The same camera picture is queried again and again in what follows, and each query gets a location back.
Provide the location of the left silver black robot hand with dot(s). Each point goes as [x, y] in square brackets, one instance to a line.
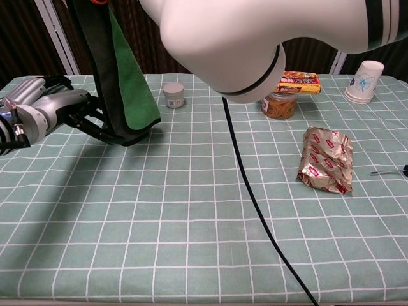
[54, 108]

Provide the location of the orange yellow food box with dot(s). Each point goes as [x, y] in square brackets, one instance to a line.
[303, 83]

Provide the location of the clear jar of rubber bands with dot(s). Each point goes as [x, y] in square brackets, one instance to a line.
[280, 106]

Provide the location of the small white lidded jar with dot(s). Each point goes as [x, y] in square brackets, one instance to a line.
[173, 95]

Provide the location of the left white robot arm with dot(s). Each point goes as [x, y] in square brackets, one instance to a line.
[8, 134]

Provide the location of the gold red foil snack bag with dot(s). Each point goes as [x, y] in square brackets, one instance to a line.
[325, 159]

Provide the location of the green cloth with black trim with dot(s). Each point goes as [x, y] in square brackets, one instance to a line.
[130, 89]

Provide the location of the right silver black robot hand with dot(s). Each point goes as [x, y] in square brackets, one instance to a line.
[99, 2]

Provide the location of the white paper cup blue flower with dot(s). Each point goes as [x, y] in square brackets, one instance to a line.
[363, 83]

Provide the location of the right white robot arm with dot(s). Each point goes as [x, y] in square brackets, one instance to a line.
[223, 38]

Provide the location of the green white checked tablecloth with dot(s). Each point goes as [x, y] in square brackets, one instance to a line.
[159, 207]

